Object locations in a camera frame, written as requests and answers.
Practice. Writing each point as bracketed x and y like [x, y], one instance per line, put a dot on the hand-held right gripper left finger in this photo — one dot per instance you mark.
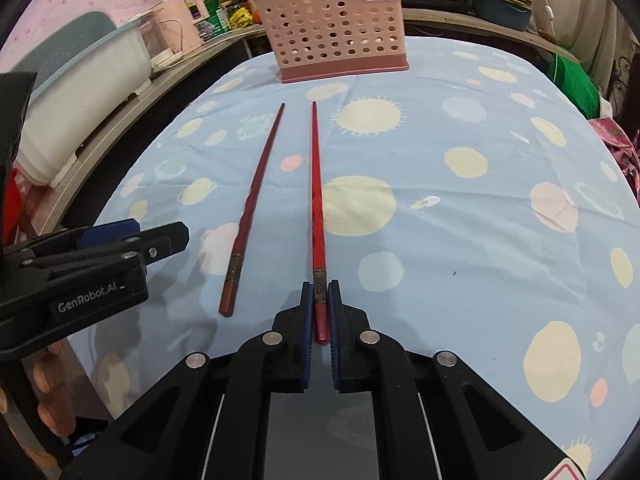
[306, 340]

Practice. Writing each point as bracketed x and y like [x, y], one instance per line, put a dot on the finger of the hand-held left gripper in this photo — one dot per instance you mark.
[165, 242]
[107, 232]

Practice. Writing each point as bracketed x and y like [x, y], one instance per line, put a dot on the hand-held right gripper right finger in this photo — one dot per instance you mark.
[336, 340]

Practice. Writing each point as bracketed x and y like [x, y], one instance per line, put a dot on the dark red chopstick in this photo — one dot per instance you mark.
[253, 195]

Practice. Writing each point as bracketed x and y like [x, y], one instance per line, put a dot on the bright red chopstick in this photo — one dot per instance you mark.
[316, 210]

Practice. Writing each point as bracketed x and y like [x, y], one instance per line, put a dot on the pink perforated utensil holder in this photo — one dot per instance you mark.
[345, 72]

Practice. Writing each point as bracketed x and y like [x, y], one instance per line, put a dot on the person's left hand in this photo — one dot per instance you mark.
[52, 380]

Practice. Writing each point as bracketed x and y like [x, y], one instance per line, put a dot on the clear dish box blue lid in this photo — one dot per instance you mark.
[75, 125]

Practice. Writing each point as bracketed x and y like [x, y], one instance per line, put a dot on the blue dotted tablecloth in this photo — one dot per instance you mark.
[450, 260]

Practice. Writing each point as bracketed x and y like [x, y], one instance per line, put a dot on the pink electric kettle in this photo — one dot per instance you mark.
[172, 15]

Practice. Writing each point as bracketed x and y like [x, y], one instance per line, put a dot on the yellow snack packet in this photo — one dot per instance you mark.
[239, 17]

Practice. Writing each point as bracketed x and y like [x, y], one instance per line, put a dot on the pink floral cloth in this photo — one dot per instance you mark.
[615, 140]

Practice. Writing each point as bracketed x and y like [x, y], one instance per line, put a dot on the green plastic bag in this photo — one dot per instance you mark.
[575, 85]

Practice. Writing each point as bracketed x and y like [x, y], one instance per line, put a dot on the blue basin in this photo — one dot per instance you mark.
[500, 15]

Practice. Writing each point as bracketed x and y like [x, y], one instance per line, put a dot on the beige hanging cloth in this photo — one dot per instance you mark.
[590, 10]

